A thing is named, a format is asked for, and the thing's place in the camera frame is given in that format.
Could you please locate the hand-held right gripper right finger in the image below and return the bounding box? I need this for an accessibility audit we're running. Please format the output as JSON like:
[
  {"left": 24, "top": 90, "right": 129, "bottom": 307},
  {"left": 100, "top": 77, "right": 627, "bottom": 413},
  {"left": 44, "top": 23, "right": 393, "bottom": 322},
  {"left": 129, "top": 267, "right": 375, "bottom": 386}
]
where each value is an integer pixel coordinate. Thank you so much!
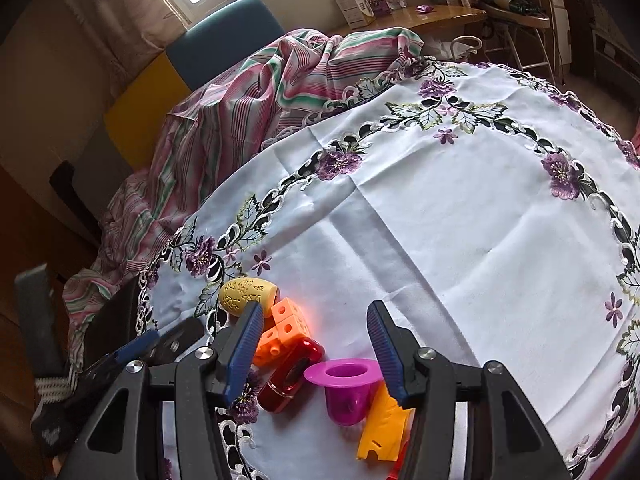
[{"left": 366, "top": 301, "right": 571, "bottom": 480}]

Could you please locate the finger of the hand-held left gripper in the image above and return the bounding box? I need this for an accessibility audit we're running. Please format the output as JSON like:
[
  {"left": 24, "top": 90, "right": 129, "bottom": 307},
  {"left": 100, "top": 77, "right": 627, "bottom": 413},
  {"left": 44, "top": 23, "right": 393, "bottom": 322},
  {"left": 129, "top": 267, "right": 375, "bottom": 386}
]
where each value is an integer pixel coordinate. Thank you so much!
[
  {"left": 102, "top": 330, "right": 161, "bottom": 366},
  {"left": 150, "top": 317, "right": 206, "bottom": 363}
]

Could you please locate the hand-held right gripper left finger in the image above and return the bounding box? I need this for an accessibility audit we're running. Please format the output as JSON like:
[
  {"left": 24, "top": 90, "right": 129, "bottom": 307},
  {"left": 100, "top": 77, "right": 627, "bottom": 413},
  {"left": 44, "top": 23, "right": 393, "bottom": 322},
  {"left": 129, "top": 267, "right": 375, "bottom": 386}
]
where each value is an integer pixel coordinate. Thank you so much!
[{"left": 62, "top": 301, "right": 264, "bottom": 480}]

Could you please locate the orange cube toy block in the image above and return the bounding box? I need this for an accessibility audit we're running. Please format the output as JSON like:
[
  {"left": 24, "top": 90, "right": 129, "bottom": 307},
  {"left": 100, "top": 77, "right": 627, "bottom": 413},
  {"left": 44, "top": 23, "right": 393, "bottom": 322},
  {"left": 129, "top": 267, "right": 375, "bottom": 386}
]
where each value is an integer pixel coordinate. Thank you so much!
[{"left": 251, "top": 297, "right": 313, "bottom": 367}]

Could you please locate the red translucent ring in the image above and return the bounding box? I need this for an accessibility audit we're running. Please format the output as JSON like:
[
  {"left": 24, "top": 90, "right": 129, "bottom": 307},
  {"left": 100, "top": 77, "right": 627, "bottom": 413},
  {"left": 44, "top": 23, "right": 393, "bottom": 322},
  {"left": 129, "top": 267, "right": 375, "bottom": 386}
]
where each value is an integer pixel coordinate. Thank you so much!
[{"left": 256, "top": 336, "right": 326, "bottom": 414}]

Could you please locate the yellow egg-shaped toy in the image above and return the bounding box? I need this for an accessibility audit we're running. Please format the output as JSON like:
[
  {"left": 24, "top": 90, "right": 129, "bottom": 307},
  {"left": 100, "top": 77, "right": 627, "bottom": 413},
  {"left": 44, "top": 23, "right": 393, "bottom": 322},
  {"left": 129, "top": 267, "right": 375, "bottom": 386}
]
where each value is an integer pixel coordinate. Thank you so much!
[{"left": 218, "top": 277, "right": 277, "bottom": 320}]

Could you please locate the magenta plastic cup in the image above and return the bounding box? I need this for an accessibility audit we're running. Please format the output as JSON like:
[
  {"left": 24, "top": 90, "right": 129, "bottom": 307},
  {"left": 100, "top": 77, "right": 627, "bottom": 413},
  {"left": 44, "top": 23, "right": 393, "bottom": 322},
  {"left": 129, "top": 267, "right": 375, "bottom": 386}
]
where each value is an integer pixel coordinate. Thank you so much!
[{"left": 303, "top": 358, "right": 385, "bottom": 427}]

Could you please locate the yellow plastic piece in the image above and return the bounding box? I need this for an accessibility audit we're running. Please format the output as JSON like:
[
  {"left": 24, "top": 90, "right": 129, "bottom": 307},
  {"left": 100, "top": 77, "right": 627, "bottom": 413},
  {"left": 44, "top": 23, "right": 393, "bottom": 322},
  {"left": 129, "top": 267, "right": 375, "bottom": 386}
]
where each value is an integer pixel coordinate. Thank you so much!
[{"left": 356, "top": 385, "right": 416, "bottom": 462}]

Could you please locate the person's left forearm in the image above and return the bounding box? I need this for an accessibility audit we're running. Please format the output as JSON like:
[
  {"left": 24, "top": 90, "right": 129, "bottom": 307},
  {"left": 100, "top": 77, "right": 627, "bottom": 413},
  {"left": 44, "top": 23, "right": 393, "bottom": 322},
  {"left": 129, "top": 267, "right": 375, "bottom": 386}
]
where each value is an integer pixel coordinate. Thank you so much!
[{"left": 30, "top": 372, "right": 93, "bottom": 461}]

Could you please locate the white embroidered floral tablecloth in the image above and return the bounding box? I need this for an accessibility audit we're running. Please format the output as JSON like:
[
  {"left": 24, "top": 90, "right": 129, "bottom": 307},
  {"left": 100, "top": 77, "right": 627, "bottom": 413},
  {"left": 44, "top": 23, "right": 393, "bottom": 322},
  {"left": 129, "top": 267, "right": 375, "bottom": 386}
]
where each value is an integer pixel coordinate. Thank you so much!
[{"left": 135, "top": 57, "right": 640, "bottom": 480}]

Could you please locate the pink green striped bedsheet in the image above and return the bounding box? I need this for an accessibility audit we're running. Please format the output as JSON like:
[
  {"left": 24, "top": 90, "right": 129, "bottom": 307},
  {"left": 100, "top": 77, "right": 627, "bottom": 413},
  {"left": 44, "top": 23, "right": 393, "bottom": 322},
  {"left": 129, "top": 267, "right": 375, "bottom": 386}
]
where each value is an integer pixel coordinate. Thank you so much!
[{"left": 62, "top": 27, "right": 426, "bottom": 361}]

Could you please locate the multicolour sofa chair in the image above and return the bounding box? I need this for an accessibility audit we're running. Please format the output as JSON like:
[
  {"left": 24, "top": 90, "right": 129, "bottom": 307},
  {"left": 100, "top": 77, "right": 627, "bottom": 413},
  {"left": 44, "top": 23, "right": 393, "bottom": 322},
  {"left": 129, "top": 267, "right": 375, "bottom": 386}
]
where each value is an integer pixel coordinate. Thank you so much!
[{"left": 82, "top": 0, "right": 286, "bottom": 181}]

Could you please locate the beige patterned curtain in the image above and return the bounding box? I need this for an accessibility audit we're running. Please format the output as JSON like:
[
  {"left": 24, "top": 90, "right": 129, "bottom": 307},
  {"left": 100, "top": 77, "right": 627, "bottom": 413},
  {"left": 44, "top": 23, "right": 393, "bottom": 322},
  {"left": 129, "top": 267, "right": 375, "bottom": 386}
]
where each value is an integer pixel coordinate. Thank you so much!
[{"left": 50, "top": 0, "right": 193, "bottom": 53}]

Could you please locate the wooden desk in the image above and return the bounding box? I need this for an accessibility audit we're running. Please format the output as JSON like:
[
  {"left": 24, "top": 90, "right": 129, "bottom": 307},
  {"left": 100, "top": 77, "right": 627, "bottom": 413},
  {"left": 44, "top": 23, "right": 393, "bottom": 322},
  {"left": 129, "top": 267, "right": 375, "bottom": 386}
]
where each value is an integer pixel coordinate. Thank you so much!
[{"left": 327, "top": 4, "right": 488, "bottom": 41}]

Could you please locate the white carton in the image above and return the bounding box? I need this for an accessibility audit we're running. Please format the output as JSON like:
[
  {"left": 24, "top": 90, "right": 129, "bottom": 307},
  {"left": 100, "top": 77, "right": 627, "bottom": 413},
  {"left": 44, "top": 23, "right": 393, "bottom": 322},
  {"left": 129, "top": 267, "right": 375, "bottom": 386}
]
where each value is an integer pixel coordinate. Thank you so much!
[{"left": 325, "top": 0, "right": 376, "bottom": 30}]

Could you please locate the wooden chair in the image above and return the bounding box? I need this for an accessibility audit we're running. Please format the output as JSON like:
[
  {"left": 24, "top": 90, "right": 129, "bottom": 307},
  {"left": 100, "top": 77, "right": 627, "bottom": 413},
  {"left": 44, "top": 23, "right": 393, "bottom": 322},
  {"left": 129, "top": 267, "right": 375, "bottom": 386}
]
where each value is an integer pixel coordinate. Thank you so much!
[{"left": 477, "top": 0, "right": 556, "bottom": 83}]

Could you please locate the white cord loop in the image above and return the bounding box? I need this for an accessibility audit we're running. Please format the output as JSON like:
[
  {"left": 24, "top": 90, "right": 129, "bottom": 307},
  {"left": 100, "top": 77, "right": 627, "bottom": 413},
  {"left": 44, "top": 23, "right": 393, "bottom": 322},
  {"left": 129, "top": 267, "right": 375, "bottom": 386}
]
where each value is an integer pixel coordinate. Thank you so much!
[{"left": 447, "top": 35, "right": 483, "bottom": 58}]

